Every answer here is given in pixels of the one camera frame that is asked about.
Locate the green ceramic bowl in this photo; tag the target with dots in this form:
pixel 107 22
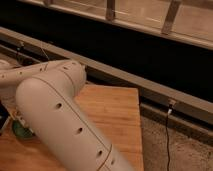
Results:
pixel 20 131

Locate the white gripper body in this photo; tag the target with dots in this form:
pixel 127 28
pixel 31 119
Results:
pixel 7 98

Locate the metal window frame rail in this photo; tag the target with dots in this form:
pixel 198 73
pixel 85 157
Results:
pixel 187 21

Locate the small white bottle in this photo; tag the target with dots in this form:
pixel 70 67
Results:
pixel 19 118

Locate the black device at left edge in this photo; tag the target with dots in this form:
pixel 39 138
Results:
pixel 4 118

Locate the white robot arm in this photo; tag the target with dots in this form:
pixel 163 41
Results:
pixel 44 95

